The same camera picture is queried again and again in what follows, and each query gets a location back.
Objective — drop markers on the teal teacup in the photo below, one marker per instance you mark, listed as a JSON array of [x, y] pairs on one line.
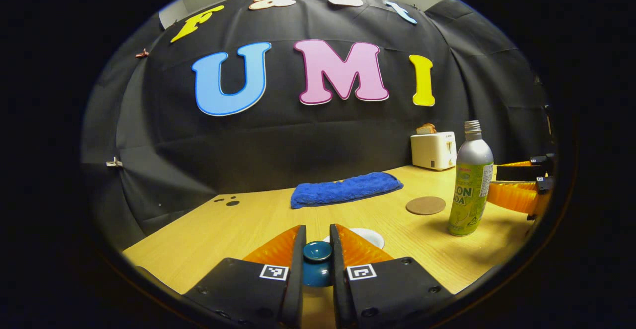
[[370, 237]]

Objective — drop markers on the red clip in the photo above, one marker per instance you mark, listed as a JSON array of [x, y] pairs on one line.
[[142, 53]]

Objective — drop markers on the white clip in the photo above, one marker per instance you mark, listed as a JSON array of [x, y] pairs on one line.
[[114, 162]]

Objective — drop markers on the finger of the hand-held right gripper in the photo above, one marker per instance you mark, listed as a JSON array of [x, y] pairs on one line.
[[516, 172], [512, 196]]

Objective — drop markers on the silver green water bottle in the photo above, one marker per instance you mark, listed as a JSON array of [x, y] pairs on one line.
[[472, 170]]

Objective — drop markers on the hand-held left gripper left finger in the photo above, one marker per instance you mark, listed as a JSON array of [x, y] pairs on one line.
[[297, 279]]

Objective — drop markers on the black backdrop cloth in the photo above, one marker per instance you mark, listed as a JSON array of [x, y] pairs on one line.
[[298, 140]]

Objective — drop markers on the round cork coaster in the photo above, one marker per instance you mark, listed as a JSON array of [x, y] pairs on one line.
[[426, 205]]

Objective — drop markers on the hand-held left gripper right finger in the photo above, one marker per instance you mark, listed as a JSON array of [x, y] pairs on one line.
[[338, 279]]

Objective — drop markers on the white toaster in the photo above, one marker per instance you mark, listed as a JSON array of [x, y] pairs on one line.
[[432, 151]]

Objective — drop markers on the teal teacup lid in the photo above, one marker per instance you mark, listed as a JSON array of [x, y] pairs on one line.
[[317, 257]]

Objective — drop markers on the blue towel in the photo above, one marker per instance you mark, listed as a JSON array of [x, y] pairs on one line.
[[348, 190]]

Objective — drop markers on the toast slice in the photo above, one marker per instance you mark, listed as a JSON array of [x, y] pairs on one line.
[[426, 129]]

